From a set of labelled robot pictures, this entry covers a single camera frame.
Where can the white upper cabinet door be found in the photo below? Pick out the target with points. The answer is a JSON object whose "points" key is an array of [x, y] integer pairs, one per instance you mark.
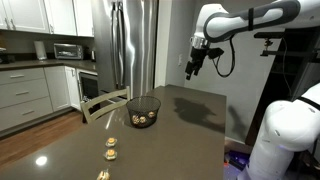
{"points": [[28, 15], [83, 17], [61, 16]]}

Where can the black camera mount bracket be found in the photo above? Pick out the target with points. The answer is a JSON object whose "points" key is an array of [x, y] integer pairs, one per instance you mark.
{"points": [[270, 35]]}

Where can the white paper towel roll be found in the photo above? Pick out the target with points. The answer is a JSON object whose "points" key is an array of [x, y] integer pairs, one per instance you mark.
{"points": [[40, 50]]}

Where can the stainless steel refrigerator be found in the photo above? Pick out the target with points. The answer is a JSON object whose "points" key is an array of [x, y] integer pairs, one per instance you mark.
{"points": [[128, 46]]}

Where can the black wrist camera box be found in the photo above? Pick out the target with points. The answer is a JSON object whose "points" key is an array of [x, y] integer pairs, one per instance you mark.
{"points": [[215, 53]]}

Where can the black undercounter wine cooler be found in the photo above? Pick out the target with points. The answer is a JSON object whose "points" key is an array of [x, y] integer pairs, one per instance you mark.
{"points": [[89, 86]]}

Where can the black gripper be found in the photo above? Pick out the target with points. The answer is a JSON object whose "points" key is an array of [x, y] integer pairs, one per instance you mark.
{"points": [[199, 56]]}

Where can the white lower cabinet drawer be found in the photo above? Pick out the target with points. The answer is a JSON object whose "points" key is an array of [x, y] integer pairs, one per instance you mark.
{"points": [[20, 76], [25, 113], [23, 93]]}

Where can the white cabinet door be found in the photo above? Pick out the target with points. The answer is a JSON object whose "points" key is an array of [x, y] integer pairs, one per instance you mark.
{"points": [[28, 15], [61, 16], [57, 88], [73, 88], [83, 17]]}

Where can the white lower cabinet door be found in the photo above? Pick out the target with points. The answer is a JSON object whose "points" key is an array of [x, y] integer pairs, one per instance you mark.
{"points": [[57, 88], [73, 88]]}

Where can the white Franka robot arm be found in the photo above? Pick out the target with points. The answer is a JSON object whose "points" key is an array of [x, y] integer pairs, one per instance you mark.
{"points": [[286, 130]]}

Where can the silver toaster oven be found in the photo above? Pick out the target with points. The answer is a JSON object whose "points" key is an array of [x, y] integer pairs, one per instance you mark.
{"points": [[68, 51]]}

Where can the dark kitchen countertop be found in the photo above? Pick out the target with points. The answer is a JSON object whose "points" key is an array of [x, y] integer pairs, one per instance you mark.
{"points": [[40, 63]]}

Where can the white wall light switch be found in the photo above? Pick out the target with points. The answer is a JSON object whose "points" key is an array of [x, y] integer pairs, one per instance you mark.
{"points": [[180, 60]]}

